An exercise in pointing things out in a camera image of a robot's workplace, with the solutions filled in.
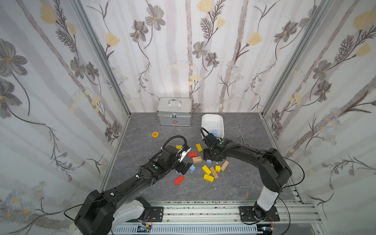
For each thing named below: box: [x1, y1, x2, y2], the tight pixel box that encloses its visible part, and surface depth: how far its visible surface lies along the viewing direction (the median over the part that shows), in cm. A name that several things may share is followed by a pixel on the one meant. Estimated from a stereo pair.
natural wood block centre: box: [191, 155, 203, 164], surface depth 95 cm
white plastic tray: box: [201, 113, 225, 139], surface depth 113 cm
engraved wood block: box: [209, 166, 219, 179], surface depth 90 cm
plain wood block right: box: [220, 160, 230, 172], surface depth 93 cm
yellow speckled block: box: [203, 173, 214, 183], surface depth 87 cm
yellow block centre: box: [201, 164, 212, 175], surface depth 90 cm
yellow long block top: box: [195, 143, 204, 153], surface depth 102 cm
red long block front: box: [173, 175, 185, 186], surface depth 88 cm
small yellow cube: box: [214, 164, 221, 173], surface depth 90 cm
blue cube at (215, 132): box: [212, 129, 219, 137], surface depth 110 cm
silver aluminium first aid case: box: [156, 96, 193, 127], surface depth 107 cm
